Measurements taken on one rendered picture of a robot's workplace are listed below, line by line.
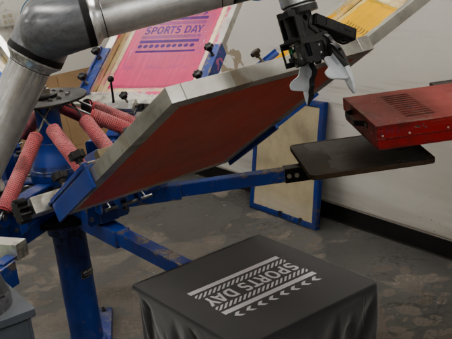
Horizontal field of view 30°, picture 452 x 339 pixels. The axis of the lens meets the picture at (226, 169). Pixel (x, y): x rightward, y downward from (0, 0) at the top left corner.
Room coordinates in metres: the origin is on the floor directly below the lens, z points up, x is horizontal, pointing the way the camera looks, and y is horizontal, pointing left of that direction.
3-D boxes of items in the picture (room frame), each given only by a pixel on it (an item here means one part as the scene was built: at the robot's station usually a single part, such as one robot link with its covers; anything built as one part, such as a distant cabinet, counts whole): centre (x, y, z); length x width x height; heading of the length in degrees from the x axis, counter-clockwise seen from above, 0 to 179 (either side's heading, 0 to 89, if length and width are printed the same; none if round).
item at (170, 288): (2.00, -0.03, 0.95); 0.48 x 0.44 x 0.01; 35
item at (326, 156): (2.97, -0.06, 0.91); 1.34 x 0.40 x 0.08; 95
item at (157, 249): (2.40, 0.25, 0.89); 1.24 x 0.06 x 0.06; 35
